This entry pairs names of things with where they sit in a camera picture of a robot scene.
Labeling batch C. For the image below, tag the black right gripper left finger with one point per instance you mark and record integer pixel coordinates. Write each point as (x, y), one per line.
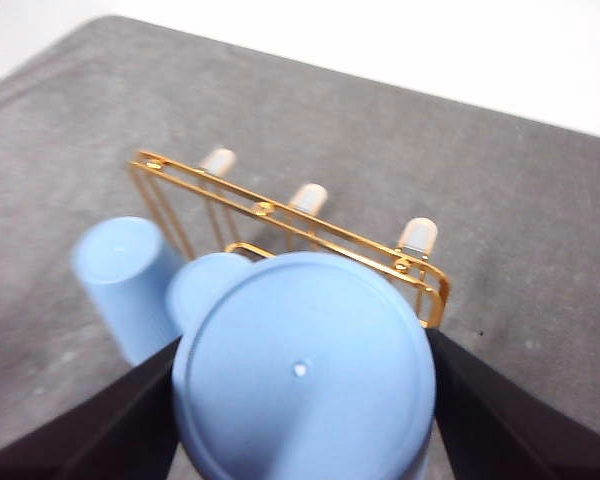
(95, 435)

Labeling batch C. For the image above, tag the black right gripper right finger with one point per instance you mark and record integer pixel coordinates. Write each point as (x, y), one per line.
(505, 430)

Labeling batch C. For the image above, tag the blue ribbed plastic cup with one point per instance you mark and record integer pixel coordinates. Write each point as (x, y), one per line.
(115, 260)
(200, 285)
(300, 400)

